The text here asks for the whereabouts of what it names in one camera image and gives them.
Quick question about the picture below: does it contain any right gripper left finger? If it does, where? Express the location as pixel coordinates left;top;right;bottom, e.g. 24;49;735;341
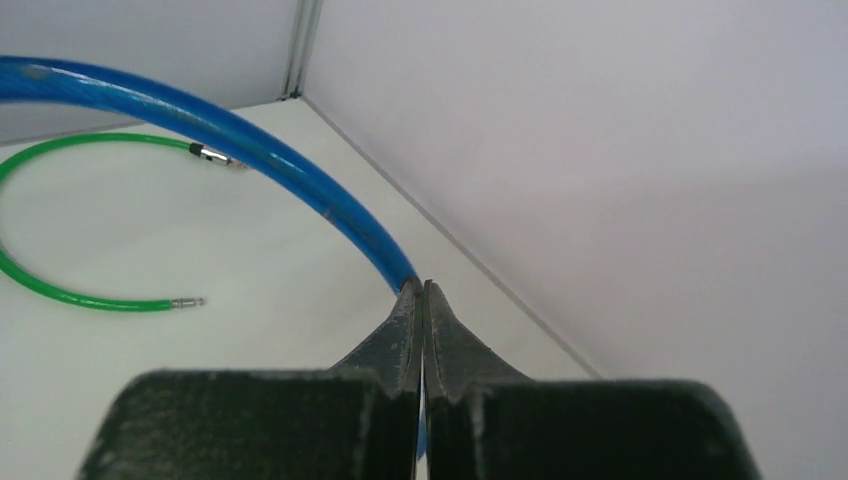
78;278;422;479

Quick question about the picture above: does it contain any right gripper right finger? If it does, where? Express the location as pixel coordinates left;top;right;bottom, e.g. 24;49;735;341
423;281;760;479

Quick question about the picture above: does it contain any blue cable lock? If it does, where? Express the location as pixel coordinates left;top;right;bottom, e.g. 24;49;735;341
1;56;416;291

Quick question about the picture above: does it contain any green cable lock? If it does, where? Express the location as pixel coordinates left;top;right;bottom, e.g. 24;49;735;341
1;132;250;313

